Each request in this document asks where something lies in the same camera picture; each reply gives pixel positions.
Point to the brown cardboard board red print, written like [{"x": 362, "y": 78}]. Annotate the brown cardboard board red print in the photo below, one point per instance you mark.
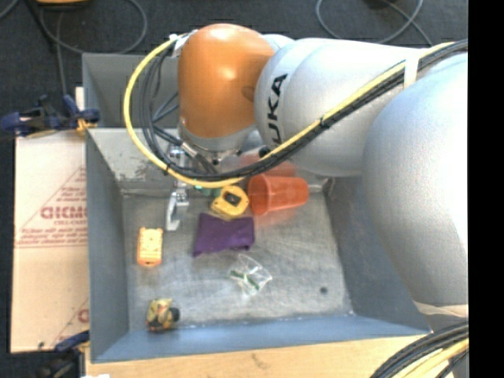
[{"x": 47, "y": 274}]

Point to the grey metal bin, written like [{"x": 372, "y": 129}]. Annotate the grey metal bin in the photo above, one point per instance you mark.
[{"x": 299, "y": 258}]

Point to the yellow block with black hole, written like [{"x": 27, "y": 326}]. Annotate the yellow block with black hole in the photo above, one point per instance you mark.
[{"x": 220, "y": 207}]

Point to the orange plastic cup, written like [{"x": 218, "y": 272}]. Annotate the orange plastic cup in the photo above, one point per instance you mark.
[{"x": 281, "y": 193}]

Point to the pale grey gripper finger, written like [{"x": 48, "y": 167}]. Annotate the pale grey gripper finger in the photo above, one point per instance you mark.
[
  {"x": 183, "y": 202},
  {"x": 171, "y": 219}
]

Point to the orange ribbed toy block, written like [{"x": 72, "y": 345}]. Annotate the orange ribbed toy block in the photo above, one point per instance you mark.
[{"x": 149, "y": 246}]

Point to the yellow and dark toy figure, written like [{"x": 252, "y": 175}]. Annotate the yellow and dark toy figure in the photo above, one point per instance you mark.
[{"x": 160, "y": 315}]

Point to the purple cloth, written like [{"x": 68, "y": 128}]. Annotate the purple cloth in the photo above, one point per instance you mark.
[{"x": 224, "y": 234}]

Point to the black cylinder on white bracket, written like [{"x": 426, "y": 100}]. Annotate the black cylinder on white bracket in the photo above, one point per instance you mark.
[{"x": 265, "y": 151}]

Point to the clear plastic bag green bits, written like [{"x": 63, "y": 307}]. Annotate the clear plastic bag green bits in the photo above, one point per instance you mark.
[{"x": 249, "y": 276}]

